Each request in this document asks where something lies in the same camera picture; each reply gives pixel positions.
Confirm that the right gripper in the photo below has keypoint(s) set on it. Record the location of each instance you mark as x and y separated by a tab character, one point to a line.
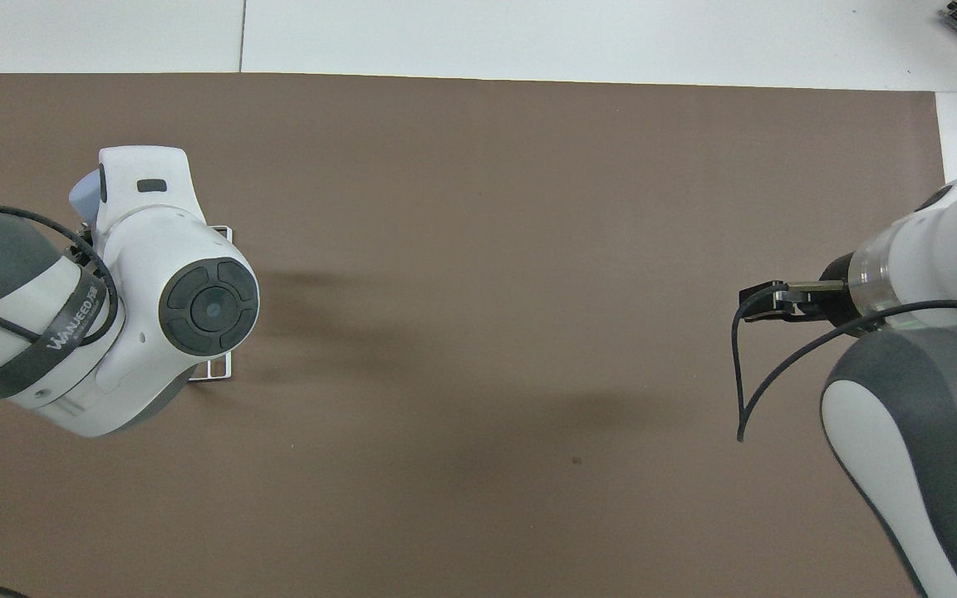
834	301

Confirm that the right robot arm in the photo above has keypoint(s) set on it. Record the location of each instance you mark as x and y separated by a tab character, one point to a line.
927	432

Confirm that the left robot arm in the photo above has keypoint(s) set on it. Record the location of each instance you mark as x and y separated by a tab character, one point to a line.
154	249

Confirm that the light blue cup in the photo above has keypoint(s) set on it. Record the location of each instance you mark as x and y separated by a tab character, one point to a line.
83	196

